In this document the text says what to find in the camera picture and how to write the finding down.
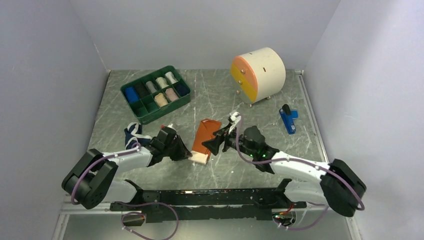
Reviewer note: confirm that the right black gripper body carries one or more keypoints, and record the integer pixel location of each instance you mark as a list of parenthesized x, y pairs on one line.
[(235, 141)]

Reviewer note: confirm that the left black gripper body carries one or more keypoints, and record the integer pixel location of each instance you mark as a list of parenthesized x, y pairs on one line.
[(166, 150)]

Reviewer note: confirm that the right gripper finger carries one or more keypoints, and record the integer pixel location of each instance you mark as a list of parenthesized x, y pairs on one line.
[(213, 145), (225, 131)]

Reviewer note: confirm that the orange cream underwear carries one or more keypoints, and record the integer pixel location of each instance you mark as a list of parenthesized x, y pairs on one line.
[(206, 128)]

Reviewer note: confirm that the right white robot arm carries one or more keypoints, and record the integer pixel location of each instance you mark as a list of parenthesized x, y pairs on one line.
[(324, 183)]

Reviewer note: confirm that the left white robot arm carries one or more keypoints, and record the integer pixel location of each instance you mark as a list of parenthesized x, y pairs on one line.
[(92, 180)]

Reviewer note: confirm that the navy white crumpled underwear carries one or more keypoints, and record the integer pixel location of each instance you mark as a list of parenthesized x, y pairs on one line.
[(134, 134)]

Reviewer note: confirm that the beige rolled underwear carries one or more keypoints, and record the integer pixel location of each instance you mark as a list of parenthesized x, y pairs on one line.
[(161, 100)]

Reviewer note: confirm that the pink rolled underwear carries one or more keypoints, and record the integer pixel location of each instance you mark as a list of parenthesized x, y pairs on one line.
[(171, 94)]

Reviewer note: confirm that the navy rolled underwear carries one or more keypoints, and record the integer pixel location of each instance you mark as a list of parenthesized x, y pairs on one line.
[(181, 89)]

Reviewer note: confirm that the blue rolled underwear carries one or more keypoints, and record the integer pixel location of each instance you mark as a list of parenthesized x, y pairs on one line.
[(131, 95)]

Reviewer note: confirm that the grey rolled underwear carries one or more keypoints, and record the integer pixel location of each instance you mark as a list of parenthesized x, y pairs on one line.
[(151, 87)]

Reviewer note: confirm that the black rolled underwear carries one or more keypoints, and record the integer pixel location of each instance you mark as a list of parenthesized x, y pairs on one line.
[(141, 90)]

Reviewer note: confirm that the cream rolled underwear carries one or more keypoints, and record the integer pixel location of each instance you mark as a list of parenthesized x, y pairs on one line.
[(162, 82)]

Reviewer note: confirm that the white rolled underwear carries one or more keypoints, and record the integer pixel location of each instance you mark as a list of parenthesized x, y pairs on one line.
[(171, 77)]

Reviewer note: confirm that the blue black hand tool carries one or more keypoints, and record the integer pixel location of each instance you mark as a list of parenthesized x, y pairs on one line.
[(288, 117)]

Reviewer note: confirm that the green divided storage tray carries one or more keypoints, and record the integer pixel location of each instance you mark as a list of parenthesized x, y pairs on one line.
[(145, 109)]

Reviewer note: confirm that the round cream drawer cabinet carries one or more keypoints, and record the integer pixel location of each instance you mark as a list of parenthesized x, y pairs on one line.
[(258, 75)]

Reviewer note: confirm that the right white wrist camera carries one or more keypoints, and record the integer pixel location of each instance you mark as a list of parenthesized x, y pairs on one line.
[(234, 118)]

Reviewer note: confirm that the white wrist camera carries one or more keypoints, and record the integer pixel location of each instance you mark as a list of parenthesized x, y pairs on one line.
[(234, 118), (171, 126)]

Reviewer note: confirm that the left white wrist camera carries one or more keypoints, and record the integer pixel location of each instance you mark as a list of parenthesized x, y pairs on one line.
[(171, 126)]

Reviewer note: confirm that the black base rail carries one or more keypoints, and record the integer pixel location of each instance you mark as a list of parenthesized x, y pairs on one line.
[(243, 203)]

